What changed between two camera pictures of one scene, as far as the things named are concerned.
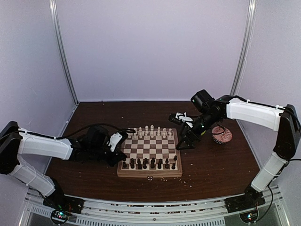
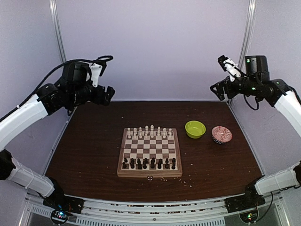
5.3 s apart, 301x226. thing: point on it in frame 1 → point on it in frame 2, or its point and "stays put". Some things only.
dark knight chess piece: (166, 164) stays put
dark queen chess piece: (152, 162) stays put
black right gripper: (186, 137) → (219, 85)
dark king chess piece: (160, 161) stays put
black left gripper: (114, 160) → (98, 98)
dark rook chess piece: (132, 164) stays put
